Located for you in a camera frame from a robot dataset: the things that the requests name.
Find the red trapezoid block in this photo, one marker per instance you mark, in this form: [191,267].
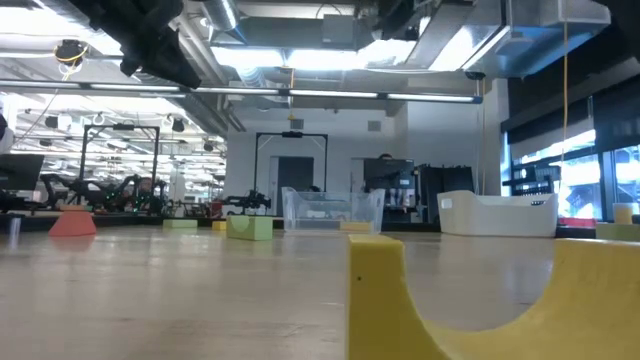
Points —
[72,225]

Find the green arch block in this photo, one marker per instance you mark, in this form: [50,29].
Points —
[255,231]

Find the yellow arch block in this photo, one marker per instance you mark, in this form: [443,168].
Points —
[375,300]

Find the black background robot arm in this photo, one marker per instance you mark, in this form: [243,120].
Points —
[247,201]
[80,189]

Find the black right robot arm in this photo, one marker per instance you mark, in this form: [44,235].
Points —
[631,9]

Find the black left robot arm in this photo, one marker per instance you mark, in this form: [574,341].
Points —
[125,12]

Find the black hanging spotlight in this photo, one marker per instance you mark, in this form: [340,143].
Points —
[177,125]
[51,121]

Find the small red box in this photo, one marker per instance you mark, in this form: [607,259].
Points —
[216,209]

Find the long linear light fixture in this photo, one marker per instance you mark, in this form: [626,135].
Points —
[330,93]

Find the black monitor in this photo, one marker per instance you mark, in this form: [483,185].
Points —
[20,172]

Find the grey ventilation box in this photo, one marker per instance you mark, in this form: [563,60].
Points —
[340,32]

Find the clear plastic bin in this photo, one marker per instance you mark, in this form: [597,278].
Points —
[300,210]

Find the black workstation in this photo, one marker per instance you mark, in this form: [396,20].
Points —
[387,170]

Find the black cabinet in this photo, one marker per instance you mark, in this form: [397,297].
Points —
[445,190]

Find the white plastic bin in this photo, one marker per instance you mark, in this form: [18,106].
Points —
[500,217]

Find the black shelf rack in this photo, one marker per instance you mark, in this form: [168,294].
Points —
[530,180]

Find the bright window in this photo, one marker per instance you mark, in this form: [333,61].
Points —
[627,170]
[575,175]

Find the red flat object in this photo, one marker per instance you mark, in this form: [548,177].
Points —
[577,222]

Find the yellow cylinder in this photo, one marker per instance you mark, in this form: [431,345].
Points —
[623,214]

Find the small green block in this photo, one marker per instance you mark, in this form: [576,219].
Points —
[620,232]

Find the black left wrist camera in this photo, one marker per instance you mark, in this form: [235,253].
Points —
[129,65]

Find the smooth silver round duct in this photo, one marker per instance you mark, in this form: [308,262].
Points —
[222,15]

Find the black gantry frame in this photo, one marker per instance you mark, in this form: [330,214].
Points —
[292,134]
[122,127]

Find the grey wall vent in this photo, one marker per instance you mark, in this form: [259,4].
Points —
[374,125]
[296,124]

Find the black aluminium frame rail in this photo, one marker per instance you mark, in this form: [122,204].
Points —
[575,232]
[204,222]
[115,221]

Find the black security camera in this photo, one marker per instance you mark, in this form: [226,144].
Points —
[475,75]

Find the silver rectangular air duct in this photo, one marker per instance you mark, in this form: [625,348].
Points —
[540,30]

